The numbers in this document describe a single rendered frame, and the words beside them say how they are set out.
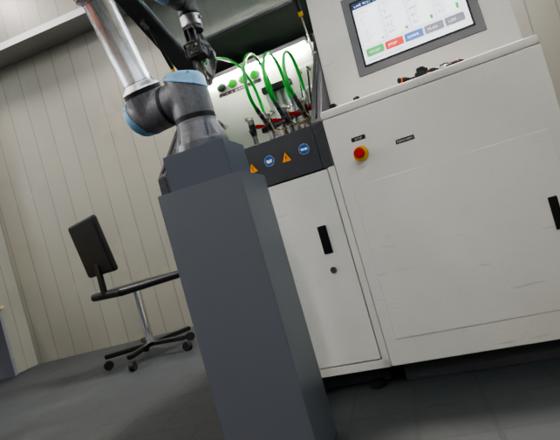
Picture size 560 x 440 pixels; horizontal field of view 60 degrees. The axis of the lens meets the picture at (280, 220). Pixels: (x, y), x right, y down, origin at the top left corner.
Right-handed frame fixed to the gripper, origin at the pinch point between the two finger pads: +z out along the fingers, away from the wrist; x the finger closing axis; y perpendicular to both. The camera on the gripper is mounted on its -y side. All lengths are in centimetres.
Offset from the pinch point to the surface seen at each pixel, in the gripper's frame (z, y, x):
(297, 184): 45.1, -2.9, 20.2
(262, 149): 29.2, -3.0, 11.4
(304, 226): 60, -3, 19
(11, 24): -204, -205, -276
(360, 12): -15, -34, 55
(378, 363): 113, -3, 31
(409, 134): 41, -3, 62
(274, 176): 39.9, -2.9, 12.7
